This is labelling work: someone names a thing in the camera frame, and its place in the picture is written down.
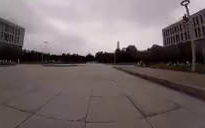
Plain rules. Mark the row of dark trees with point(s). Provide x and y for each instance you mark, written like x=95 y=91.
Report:
x=123 y=56

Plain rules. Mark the distant tower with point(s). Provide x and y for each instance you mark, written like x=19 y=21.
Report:
x=118 y=46

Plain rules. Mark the grey paved plaza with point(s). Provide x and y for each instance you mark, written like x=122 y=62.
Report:
x=90 y=96

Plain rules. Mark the thin lamp pole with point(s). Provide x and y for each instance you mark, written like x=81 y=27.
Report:
x=43 y=51

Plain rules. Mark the raised kerb strip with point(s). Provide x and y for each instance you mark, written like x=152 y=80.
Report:
x=176 y=81

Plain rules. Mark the tall lamp pole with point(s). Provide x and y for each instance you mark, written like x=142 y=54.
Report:
x=191 y=36

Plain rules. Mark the large pale multi-storey building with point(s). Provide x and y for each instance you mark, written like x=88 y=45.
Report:
x=193 y=30

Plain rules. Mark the grey multi-storey building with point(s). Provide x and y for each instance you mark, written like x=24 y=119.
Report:
x=5 y=38

